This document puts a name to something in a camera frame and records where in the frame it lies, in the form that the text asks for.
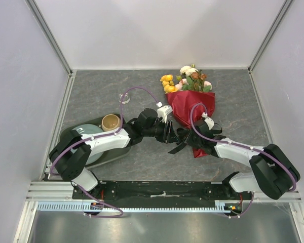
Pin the teal plate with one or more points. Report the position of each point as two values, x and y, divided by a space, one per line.
89 129

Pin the mixed flower bunch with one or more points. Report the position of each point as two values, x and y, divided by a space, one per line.
189 79

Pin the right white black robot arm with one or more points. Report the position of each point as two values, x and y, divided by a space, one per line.
271 170

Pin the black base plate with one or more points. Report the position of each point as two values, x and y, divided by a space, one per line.
119 190

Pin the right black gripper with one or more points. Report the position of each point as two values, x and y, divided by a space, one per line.
189 139

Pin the clear glass vase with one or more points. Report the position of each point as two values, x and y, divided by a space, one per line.
124 98

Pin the black ribbon with gold text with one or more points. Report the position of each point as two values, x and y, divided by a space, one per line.
182 141

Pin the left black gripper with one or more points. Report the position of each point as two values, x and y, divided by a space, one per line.
163 137

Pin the light blue cable duct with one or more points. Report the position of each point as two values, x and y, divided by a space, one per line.
89 207

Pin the beige ceramic mug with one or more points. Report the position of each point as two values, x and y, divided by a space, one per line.
110 122

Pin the red wrapping paper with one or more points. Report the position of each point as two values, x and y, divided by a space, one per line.
188 107

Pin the dark green tray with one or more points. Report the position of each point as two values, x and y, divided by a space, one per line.
107 156

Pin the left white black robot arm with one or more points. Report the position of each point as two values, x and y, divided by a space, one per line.
70 155

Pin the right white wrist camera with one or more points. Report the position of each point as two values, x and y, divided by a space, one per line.
209 121

